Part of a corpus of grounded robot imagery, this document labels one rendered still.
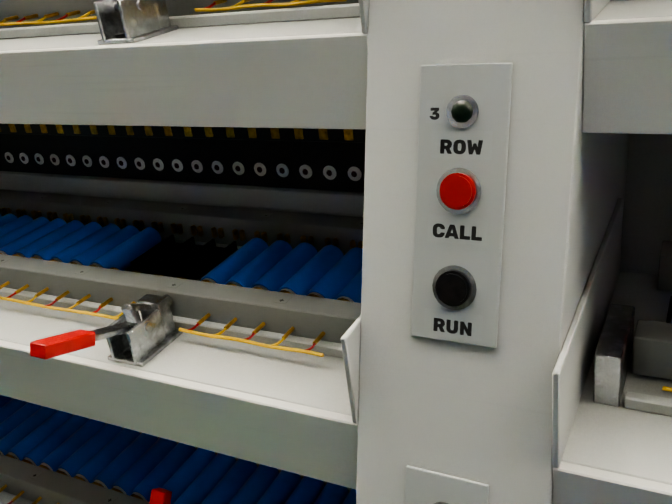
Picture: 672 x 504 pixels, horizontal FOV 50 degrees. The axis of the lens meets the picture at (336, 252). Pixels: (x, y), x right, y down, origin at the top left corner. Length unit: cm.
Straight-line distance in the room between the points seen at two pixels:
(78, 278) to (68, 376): 7
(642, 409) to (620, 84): 15
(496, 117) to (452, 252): 6
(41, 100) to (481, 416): 32
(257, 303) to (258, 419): 7
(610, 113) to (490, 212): 6
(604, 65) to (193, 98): 21
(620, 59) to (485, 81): 5
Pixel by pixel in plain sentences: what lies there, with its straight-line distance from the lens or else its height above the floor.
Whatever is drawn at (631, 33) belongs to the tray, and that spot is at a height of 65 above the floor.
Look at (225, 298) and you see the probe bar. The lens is 45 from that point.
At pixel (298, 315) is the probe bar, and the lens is 42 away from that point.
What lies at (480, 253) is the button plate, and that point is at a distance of 32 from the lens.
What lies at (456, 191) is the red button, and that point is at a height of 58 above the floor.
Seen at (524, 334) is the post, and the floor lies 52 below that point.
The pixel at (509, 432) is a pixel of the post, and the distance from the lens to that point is 34.
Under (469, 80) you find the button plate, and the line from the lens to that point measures 32.
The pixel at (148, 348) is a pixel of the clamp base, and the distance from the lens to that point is 46.
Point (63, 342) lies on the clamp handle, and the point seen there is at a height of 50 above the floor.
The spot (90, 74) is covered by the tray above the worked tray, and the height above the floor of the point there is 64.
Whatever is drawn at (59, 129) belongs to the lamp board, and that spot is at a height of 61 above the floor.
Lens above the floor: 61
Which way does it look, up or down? 9 degrees down
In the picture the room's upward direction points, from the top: 1 degrees clockwise
